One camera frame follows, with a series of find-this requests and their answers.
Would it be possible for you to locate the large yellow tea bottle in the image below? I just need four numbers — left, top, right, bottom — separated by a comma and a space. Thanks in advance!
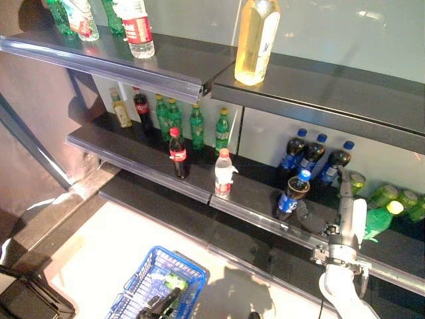
234, 0, 282, 86

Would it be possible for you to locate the lying green bottle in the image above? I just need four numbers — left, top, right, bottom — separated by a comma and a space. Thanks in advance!
347, 170, 367, 196
369, 184, 400, 209
396, 189, 420, 211
407, 195, 425, 224

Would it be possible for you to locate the cola bottle red cap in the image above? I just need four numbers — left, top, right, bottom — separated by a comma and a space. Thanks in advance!
168, 127, 191, 180
132, 86, 155, 138

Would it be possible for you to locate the dark shelf upright post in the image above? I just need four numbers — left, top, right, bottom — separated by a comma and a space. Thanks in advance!
0, 94, 73, 191

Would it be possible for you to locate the black shelf board clear rail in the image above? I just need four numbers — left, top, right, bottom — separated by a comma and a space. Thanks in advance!
209, 155, 425, 297
66, 112, 240, 205
0, 25, 238, 104

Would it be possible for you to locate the black base shelf board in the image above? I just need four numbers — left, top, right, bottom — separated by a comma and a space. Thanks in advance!
98, 171, 425, 319

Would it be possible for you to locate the small water bottle red cap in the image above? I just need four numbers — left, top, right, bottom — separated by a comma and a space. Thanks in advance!
213, 148, 240, 201

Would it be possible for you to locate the blue plastic shopping basket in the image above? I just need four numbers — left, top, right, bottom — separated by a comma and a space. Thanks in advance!
105, 245, 211, 319

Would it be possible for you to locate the pepsi bottle blue cap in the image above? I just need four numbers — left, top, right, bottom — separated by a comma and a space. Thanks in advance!
316, 140, 356, 187
297, 133, 329, 182
277, 128, 309, 181
274, 169, 312, 222

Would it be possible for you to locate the black shelf board grey edge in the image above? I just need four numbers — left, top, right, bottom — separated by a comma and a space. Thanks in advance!
210, 53, 425, 156

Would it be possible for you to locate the green soda bottle yellow cap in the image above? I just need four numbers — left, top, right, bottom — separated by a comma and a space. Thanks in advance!
214, 108, 231, 157
167, 98, 184, 138
154, 94, 171, 143
189, 103, 206, 151

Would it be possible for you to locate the green drink in basket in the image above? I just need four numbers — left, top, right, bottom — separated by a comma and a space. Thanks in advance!
164, 272, 189, 290

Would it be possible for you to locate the small yellow tea bottle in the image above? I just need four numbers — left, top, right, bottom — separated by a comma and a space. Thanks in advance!
110, 88, 133, 129

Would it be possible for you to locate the black box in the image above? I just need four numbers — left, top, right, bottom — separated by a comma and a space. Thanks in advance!
0, 264, 76, 319

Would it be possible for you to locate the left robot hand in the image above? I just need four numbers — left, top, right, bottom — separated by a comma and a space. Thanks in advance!
135, 287, 182, 319

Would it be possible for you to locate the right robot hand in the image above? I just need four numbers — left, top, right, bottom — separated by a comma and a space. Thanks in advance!
326, 165, 368, 259

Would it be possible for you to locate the water bottle red label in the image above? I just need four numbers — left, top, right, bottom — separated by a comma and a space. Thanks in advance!
62, 0, 100, 43
114, 0, 156, 60

